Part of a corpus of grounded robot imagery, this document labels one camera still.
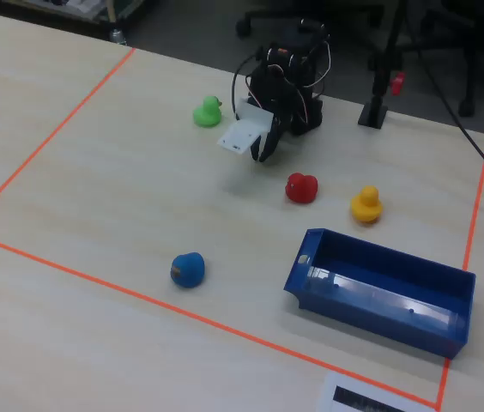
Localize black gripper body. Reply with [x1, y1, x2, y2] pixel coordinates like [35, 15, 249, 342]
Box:
[263, 92, 299, 131]

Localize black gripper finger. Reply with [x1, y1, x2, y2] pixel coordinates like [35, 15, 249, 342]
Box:
[260, 122, 285, 163]
[250, 134, 267, 162]

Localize red rubber duck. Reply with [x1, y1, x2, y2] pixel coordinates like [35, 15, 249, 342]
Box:
[284, 172, 319, 204]

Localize green rubber duck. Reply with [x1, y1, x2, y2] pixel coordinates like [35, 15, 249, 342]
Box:
[192, 94, 224, 129]

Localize yellow rubber duck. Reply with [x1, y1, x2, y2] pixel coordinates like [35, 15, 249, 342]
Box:
[349, 185, 384, 224]

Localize blue rubber duck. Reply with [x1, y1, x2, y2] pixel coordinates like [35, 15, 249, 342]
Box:
[169, 251, 206, 289]

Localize blue plastic box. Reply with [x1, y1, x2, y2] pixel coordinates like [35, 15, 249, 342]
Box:
[283, 227, 477, 360]

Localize black clamp stand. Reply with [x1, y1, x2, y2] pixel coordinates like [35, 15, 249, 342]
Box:
[356, 0, 408, 130]

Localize black office chair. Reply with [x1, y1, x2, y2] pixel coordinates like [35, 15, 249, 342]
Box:
[408, 0, 484, 118]
[235, 0, 391, 40]

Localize red clamp knob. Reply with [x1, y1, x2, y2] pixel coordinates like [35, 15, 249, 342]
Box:
[389, 71, 407, 96]

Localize orange tape line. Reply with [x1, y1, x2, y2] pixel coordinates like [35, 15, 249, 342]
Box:
[435, 135, 484, 411]
[0, 47, 136, 228]
[0, 230, 440, 408]

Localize storage shelf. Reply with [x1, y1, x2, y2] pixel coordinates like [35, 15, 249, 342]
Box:
[1, 0, 151, 32]

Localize white printed paper label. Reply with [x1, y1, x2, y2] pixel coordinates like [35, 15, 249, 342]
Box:
[315, 371, 437, 412]

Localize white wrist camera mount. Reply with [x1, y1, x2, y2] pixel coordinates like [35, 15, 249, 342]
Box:
[216, 97, 275, 155]

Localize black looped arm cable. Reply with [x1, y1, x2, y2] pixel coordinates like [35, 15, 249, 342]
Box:
[230, 50, 264, 122]

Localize long black cable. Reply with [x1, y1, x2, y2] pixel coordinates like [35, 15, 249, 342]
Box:
[402, 16, 484, 195]

